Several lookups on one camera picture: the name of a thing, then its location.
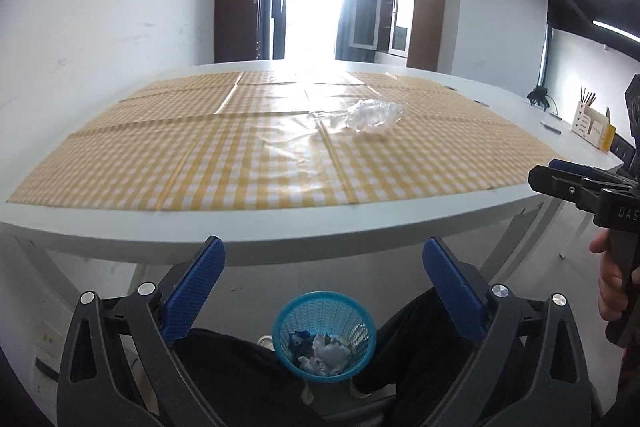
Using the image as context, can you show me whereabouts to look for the person's left leg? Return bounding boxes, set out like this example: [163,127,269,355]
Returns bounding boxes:
[171,327,313,427]

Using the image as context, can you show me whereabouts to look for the ceiling strip light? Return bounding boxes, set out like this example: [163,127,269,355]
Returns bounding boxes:
[592,19,640,42]

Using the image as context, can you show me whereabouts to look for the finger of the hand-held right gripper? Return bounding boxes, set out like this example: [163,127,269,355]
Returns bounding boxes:
[527,164,608,212]
[547,159,627,182]

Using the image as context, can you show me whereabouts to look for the small black device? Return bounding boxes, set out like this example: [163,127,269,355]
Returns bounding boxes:
[526,84,552,108]

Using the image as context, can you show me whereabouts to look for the white table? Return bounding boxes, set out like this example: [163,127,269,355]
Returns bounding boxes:
[0,59,632,308]

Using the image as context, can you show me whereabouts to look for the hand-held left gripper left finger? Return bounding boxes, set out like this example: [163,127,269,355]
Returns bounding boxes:
[56,235,227,427]

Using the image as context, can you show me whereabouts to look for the yellow checkered tablecloth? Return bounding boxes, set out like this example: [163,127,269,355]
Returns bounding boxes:
[7,69,569,212]

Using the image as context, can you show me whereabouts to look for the person's right hand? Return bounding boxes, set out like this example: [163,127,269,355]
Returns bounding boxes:
[588,234,640,324]

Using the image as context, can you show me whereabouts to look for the person's right forearm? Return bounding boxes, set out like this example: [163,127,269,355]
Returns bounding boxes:
[600,347,640,427]

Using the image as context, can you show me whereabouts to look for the white pen holder box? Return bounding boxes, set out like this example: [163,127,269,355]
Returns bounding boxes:
[572,86,617,152]

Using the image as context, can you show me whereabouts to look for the clear plastic bag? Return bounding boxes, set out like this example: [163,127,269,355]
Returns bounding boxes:
[257,98,410,148]

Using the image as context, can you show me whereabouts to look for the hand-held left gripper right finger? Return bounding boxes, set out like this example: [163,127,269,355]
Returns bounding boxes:
[421,236,594,427]

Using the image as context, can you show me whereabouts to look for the blue plastic mesh basket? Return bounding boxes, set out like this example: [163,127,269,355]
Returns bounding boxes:
[272,290,378,381]

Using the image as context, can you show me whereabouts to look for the white tissue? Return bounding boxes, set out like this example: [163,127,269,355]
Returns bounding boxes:
[311,333,350,365]

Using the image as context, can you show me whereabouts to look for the white glass door cabinet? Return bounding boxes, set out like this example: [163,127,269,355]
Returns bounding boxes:
[348,0,384,49]

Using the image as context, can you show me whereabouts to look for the white and brown cabinet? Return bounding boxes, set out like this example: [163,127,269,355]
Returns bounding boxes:
[388,0,447,71]

